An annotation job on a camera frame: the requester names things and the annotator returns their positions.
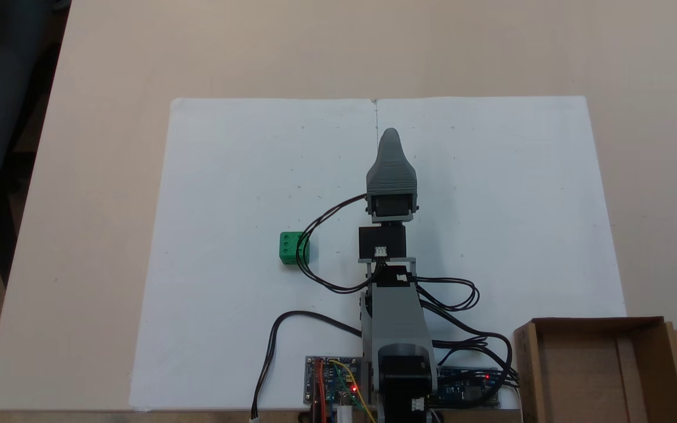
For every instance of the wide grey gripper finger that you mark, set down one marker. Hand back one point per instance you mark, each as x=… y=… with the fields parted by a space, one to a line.
x=391 y=164

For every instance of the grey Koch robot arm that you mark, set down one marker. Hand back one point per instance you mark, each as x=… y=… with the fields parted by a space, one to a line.
x=394 y=317

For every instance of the white paper sheet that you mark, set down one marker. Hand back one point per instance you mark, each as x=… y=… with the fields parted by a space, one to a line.
x=227 y=194

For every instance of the white USB plug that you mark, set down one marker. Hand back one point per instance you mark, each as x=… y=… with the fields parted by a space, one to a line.
x=345 y=415

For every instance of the brown cardboard box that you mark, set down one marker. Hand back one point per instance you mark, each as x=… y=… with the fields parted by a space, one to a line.
x=585 y=370

